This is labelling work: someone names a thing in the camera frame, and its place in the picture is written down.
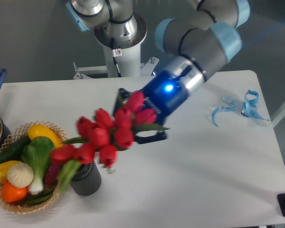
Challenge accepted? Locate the red tulip bouquet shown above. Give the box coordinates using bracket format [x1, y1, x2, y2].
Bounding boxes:
[50, 90, 167, 192]

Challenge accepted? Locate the yellow bell pepper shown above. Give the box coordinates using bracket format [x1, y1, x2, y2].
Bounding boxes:
[0, 161, 20, 184]

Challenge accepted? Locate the dark grey ribbed vase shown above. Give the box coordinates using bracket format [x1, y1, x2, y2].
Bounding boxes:
[70, 163, 102, 196]

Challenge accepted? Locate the tangled blue tape strip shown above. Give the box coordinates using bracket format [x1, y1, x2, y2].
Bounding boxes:
[241, 90, 269, 121]

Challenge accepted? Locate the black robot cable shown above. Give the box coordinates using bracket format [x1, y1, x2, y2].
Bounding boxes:
[110, 37, 122, 78]

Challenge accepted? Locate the clear tape piece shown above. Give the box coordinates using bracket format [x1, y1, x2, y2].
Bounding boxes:
[221, 95, 234, 105]

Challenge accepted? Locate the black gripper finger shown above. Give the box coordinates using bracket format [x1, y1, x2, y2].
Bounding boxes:
[133, 130, 167, 144]
[112, 88, 133, 116]

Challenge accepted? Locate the orange fruit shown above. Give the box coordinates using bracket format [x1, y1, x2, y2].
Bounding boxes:
[0, 182, 28, 203]

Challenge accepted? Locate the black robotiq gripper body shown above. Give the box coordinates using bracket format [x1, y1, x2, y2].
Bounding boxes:
[141, 71, 189, 125]

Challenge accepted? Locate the green cucumber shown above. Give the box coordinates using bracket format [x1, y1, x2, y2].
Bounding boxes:
[0, 135, 31, 164]

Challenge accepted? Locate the woven bamboo basket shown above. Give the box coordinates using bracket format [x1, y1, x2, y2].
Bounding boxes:
[0, 121, 67, 214]

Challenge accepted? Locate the white steamed bun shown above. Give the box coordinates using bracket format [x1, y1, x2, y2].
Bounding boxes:
[7, 162, 34, 188]

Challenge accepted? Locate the yellow lemon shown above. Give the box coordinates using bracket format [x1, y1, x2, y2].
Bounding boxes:
[28, 124, 62, 148]

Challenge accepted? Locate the purple eggplant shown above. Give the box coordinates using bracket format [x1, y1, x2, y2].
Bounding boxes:
[44, 163, 60, 186]

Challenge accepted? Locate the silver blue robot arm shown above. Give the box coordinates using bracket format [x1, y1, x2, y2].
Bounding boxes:
[66, 0, 250, 144]

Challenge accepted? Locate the green bok choy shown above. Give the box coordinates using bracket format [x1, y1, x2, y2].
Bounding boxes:
[21, 136, 55, 195]

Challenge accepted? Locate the curved blue tape strip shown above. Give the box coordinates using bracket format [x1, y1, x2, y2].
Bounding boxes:
[211, 100, 237, 127]

